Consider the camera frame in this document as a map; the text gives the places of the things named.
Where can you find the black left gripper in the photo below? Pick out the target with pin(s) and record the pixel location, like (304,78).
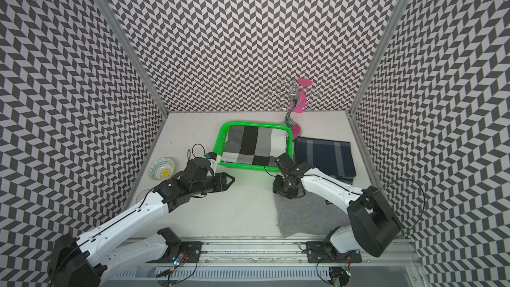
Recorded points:
(222,181)

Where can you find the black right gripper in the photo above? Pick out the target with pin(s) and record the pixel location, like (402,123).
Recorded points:
(277,189)

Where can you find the grey fuzzy scarf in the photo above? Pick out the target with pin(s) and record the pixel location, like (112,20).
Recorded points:
(308,215)

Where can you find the black grey block scarf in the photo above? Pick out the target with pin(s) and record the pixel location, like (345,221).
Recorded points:
(254,146)

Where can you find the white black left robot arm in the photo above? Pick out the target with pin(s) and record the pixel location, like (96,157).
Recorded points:
(99,254)

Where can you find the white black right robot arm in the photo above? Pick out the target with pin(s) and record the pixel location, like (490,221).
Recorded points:
(373,224)

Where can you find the green plastic perforated basket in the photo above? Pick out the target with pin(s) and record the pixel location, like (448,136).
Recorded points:
(221,139)

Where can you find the navy plaid folded scarf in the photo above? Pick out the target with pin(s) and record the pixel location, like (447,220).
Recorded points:
(333,158)

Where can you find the blue yellow patterned bowl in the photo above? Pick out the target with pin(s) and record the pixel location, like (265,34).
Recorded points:
(161,169)

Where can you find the chrome pink jewellery stand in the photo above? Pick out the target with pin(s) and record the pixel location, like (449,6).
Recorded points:
(296,92)

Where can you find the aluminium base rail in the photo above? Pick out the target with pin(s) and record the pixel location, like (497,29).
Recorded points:
(269,261)

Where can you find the aluminium corner post right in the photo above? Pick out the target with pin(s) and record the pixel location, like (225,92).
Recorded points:
(391,27)

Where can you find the aluminium corner post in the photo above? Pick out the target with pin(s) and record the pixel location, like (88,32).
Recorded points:
(391,27)
(123,40)

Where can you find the aluminium corner post left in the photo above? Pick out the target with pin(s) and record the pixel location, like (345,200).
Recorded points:
(123,40)

